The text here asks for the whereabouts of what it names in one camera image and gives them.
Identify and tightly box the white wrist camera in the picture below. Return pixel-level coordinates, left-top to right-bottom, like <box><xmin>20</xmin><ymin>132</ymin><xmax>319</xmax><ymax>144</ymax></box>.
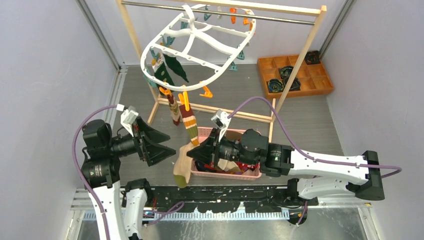
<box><xmin>116</xmin><ymin>104</ymin><xmax>139</xmax><ymax>137</ymax></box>
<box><xmin>210</xmin><ymin>109</ymin><xmax>231</xmax><ymax>142</ymax></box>

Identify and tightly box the green sock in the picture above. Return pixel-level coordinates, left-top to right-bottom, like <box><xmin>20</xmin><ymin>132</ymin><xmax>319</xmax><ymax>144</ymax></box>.
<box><xmin>151</xmin><ymin>53</ymin><xmax>189</xmax><ymax>85</ymax></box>

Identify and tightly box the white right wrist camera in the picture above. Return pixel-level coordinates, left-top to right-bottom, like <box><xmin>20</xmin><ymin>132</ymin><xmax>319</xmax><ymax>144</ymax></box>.
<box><xmin>210</xmin><ymin>109</ymin><xmax>231</xmax><ymax>142</ymax></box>

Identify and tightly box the white oval clip hanger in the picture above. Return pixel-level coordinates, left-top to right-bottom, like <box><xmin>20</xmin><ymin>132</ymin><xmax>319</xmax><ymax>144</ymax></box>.
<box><xmin>145</xmin><ymin>6</ymin><xmax>253</xmax><ymax>87</ymax></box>

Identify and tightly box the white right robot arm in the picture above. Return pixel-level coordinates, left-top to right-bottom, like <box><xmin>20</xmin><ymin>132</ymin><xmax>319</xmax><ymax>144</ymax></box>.
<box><xmin>187</xmin><ymin>128</ymin><xmax>385</xmax><ymax>205</ymax></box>

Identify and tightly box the striped beige maroon sock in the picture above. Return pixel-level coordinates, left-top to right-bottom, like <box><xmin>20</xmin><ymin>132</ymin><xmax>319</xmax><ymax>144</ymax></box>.
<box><xmin>173</xmin><ymin>103</ymin><xmax>200</xmax><ymax>189</ymax></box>
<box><xmin>166</xmin><ymin>92</ymin><xmax>182</xmax><ymax>126</ymax></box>

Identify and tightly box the metal hanging rod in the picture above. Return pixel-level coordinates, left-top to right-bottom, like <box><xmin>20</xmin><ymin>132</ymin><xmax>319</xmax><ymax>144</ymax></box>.
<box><xmin>121</xmin><ymin>0</ymin><xmax>316</xmax><ymax>26</ymax></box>

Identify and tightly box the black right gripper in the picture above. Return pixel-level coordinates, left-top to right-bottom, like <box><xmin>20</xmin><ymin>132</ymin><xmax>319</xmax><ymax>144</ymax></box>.
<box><xmin>186</xmin><ymin>127</ymin><xmax>258</xmax><ymax>168</ymax></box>

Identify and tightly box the wooden clothes rack frame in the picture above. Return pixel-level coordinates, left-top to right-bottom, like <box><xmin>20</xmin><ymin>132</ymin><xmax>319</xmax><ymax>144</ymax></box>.
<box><xmin>116</xmin><ymin>0</ymin><xmax>327</xmax><ymax>137</ymax></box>

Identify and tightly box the rolled dark sock in tray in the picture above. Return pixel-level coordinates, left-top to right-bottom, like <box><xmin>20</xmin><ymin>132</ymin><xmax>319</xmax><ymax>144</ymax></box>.
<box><xmin>278</xmin><ymin>65</ymin><xmax>294</xmax><ymax>80</ymax></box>

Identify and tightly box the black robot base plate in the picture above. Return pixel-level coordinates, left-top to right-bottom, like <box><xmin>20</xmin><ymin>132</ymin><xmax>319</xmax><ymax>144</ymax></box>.
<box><xmin>146</xmin><ymin>185</ymin><xmax>305</xmax><ymax>213</ymax></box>

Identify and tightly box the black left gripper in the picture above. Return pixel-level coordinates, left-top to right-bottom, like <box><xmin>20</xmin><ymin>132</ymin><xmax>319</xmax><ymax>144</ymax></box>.
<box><xmin>107</xmin><ymin>115</ymin><xmax>176</xmax><ymax>163</ymax></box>

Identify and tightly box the pink perforated plastic basket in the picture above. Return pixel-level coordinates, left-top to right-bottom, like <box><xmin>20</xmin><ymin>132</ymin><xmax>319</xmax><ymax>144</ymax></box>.
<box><xmin>191</xmin><ymin>126</ymin><xmax>262</xmax><ymax>181</ymax></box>

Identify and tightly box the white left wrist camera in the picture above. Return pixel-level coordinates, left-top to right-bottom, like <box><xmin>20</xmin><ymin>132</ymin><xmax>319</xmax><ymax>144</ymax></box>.
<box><xmin>116</xmin><ymin>104</ymin><xmax>139</xmax><ymax>137</ymax></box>

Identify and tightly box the orange wooden divided tray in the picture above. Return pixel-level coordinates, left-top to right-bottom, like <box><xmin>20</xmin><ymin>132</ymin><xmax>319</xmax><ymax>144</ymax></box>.
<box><xmin>257</xmin><ymin>55</ymin><xmax>334</xmax><ymax>100</ymax></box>

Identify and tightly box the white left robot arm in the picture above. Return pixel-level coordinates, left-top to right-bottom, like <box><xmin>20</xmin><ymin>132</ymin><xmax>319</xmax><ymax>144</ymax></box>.
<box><xmin>81</xmin><ymin>116</ymin><xmax>176</xmax><ymax>240</ymax></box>

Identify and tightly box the beige brown block sock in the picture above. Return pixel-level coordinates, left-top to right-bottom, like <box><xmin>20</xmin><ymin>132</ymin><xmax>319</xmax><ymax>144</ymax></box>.
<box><xmin>214</xmin><ymin>158</ymin><xmax>242</xmax><ymax>175</ymax></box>

